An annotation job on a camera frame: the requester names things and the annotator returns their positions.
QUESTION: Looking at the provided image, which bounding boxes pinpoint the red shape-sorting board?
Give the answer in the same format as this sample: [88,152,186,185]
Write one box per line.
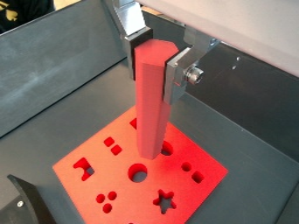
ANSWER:
[52,108,228,224]

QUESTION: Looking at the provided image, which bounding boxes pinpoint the black curved bracket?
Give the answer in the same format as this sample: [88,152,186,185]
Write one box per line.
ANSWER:
[0,174,57,224]

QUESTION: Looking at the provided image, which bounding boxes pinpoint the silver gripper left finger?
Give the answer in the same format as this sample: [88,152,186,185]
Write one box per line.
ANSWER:
[104,0,154,79]

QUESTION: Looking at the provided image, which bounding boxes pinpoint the red hexagonal peg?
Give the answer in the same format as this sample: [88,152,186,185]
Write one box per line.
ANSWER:
[135,39,178,159]

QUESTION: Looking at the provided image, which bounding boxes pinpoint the person in dark shirt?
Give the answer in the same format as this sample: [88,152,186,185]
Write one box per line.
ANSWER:
[0,0,55,34]

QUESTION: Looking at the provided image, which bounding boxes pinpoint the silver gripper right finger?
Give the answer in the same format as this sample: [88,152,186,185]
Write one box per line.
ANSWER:
[163,26,220,105]

